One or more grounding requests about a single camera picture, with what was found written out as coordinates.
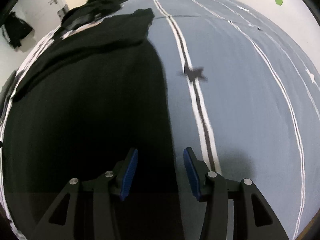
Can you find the blue grey bed sheet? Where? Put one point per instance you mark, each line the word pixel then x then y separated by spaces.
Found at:
pixel 235 88

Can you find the grey suitcase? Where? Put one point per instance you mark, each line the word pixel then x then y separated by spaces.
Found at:
pixel 61 13

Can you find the white door with handle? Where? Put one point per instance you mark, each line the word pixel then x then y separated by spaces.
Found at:
pixel 42 15

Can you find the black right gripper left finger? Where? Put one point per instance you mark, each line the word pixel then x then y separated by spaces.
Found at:
pixel 87 208

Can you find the pile of black clothes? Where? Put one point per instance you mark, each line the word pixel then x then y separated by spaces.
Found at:
pixel 91 11

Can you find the black garment with pink lining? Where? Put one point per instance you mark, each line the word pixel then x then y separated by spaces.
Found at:
pixel 139 113

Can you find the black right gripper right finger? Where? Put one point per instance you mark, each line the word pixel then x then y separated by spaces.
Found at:
pixel 253 217

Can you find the black jacket hanging on wall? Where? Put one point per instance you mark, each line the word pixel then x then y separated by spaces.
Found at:
pixel 15 29

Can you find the green apple wall sticker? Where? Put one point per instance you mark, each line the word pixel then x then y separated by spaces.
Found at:
pixel 279 2

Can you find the striped white grey duvet cover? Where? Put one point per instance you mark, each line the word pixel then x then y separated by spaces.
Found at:
pixel 15 79

